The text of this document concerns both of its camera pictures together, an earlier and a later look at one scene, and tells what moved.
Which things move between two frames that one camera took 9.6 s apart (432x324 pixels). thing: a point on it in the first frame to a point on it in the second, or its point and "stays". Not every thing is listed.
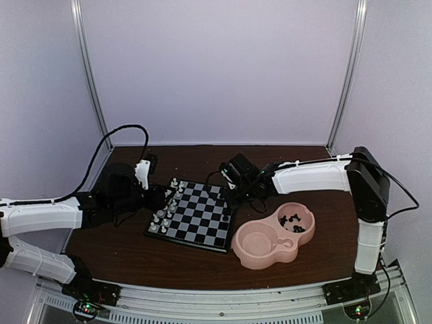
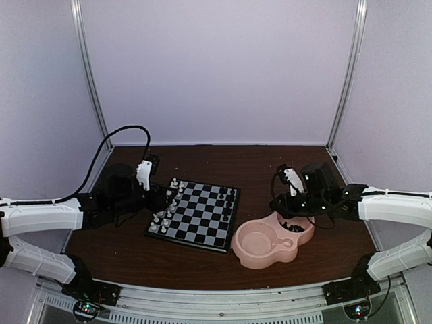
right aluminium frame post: x=350 y=71 stays
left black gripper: x=156 y=197 stays
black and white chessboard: x=194 y=213 stays
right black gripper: x=233 y=202 to x=285 y=210
